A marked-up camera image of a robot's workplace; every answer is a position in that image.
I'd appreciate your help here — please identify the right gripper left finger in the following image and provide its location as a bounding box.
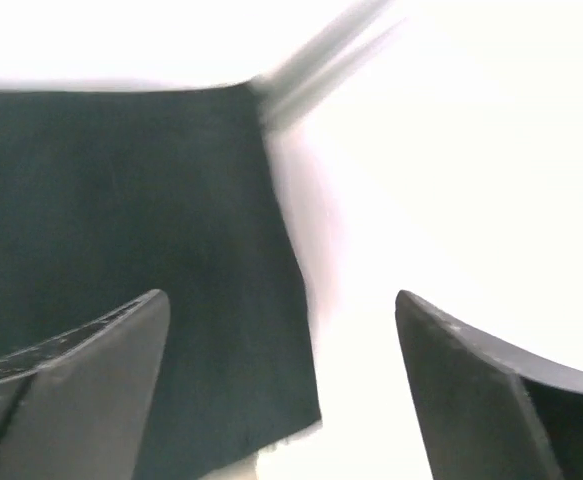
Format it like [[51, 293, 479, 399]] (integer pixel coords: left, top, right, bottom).
[[0, 290, 170, 480]]

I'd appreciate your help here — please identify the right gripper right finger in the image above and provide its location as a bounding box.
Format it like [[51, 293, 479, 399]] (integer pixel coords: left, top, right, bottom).
[[395, 290, 583, 480]]

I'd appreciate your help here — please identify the black t shirt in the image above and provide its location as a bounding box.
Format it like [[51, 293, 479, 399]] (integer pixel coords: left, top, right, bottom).
[[0, 83, 321, 479]]

